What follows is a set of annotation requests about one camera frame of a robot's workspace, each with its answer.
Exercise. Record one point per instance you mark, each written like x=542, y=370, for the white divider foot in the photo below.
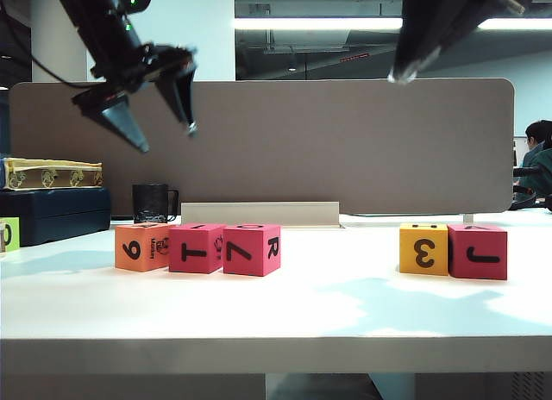
x=468, y=219

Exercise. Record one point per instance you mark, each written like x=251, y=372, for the seated person dark hair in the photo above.
x=537, y=158

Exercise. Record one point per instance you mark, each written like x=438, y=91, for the red led ceiling sign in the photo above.
x=353, y=58

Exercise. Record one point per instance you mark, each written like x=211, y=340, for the red foam block A J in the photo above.
x=478, y=255

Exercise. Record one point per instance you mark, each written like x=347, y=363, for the brown desk divider panel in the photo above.
x=302, y=158

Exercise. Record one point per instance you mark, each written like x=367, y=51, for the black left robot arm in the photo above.
x=103, y=25

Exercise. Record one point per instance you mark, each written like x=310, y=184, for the yellow patterned box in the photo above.
x=52, y=176

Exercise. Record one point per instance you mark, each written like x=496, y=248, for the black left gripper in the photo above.
x=129, y=76

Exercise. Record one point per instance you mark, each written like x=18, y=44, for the red foam block T I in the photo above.
x=192, y=253

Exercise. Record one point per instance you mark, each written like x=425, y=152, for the black office chair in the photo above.
x=524, y=171

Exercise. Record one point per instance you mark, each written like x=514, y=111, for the orange foam block monkey 6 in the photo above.
x=138, y=251

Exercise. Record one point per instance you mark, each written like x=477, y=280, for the green foam block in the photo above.
x=10, y=234

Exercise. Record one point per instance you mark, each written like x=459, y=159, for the black mug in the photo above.
x=151, y=204

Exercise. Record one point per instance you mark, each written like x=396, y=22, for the dark blue case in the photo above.
x=52, y=214

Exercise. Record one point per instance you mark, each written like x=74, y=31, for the yellow foam block H 3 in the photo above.
x=424, y=253

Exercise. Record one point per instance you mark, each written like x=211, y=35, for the red foam block O R 7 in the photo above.
x=250, y=253

